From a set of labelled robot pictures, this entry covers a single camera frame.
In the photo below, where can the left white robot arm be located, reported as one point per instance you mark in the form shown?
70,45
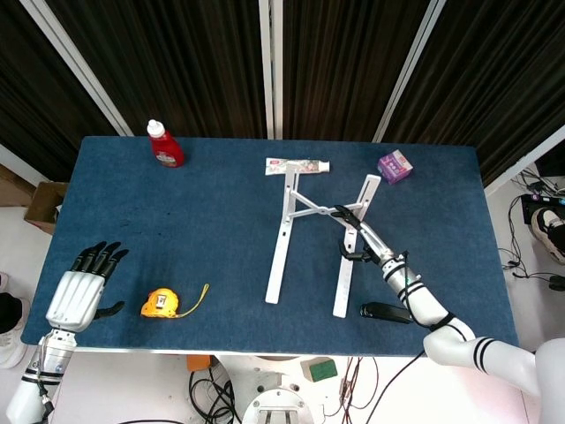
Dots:
44,358

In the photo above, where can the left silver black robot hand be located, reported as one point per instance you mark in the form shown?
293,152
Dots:
73,300

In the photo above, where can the white shoe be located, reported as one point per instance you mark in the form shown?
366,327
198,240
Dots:
9,351

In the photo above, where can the white partition frame post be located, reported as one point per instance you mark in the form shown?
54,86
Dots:
270,66
408,75
26,163
525,161
84,75

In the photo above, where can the white folding laptop stand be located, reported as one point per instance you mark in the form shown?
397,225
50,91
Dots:
278,265

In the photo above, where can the black stapler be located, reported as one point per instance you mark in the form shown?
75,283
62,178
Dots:
384,312

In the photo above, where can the yellow tape measure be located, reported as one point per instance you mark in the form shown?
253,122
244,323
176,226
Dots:
160,304

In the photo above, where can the white toothpaste tube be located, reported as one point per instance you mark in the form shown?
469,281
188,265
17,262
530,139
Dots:
300,166

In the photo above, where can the orange plastic object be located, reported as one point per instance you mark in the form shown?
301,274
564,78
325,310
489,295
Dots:
198,363

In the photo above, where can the red ketchup bottle white cap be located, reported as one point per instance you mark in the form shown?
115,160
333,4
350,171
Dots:
167,150

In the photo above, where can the small purple carton box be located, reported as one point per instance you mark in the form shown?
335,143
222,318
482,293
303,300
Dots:
395,167

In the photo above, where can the brown cardboard box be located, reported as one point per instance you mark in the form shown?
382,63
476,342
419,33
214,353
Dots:
42,207

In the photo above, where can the dark pleated curtain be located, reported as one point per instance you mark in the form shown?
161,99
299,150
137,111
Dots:
176,62
494,70
26,79
344,62

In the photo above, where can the blue felt table mat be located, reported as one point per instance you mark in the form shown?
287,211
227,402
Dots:
198,221

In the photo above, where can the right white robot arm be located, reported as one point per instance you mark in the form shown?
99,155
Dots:
434,309

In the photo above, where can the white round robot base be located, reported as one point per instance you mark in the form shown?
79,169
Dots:
278,402

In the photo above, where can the green sponge block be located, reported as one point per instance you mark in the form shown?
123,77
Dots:
321,370

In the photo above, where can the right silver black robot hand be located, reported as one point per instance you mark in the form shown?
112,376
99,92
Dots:
375,240

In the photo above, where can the black white sneaker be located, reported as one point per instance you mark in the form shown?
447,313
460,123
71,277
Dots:
549,232

